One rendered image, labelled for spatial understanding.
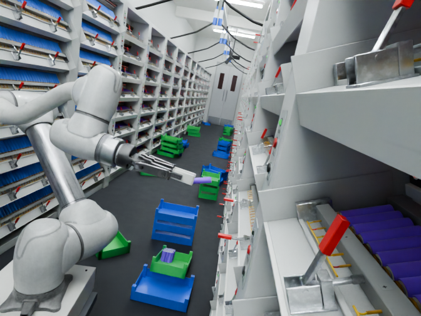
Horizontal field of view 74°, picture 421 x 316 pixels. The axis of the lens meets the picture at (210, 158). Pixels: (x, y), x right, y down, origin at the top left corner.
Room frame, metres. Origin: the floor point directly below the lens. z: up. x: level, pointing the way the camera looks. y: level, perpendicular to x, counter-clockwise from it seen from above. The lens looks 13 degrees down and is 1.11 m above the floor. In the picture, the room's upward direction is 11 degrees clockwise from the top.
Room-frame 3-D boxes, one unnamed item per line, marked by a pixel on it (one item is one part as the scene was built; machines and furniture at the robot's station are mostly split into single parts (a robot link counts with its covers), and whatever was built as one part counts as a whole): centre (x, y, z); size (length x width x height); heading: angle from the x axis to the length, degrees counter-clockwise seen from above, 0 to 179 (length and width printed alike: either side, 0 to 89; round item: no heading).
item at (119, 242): (1.66, 0.58, 0.04); 0.30 x 0.20 x 0.08; 43
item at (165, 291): (1.32, 0.12, 0.04); 0.30 x 0.20 x 0.08; 87
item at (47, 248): (0.85, 0.51, 0.47); 0.18 x 0.16 x 0.22; 155
